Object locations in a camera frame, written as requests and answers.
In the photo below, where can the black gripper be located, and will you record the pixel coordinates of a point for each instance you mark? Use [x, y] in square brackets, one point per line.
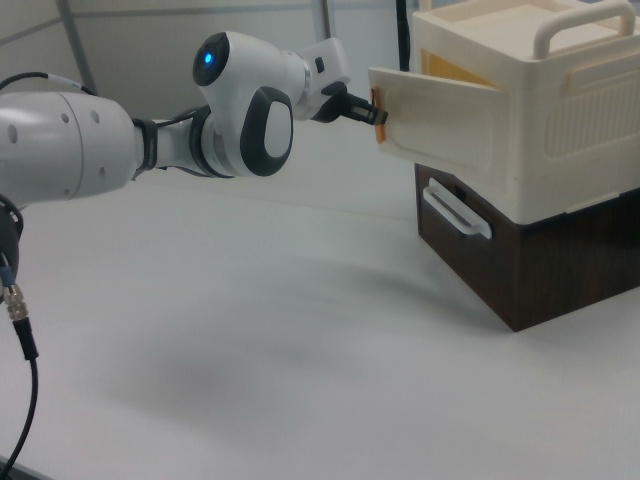
[332, 105]

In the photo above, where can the cream cabinet door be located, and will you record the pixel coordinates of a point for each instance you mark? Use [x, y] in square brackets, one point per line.
[440, 125]

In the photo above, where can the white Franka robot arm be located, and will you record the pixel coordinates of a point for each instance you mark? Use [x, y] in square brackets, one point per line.
[75, 145]

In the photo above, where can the cream plastic cabinet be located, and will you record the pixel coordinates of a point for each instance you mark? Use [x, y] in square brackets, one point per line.
[575, 125]

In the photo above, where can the dark brown wooden drawer box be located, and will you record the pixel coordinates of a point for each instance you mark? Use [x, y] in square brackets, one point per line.
[565, 270]

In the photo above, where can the black camera stand with white tie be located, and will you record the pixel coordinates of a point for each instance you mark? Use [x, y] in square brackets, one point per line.
[402, 35]

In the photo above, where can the grey aluminium frame post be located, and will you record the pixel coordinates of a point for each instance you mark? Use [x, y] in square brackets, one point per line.
[325, 20]
[75, 40]

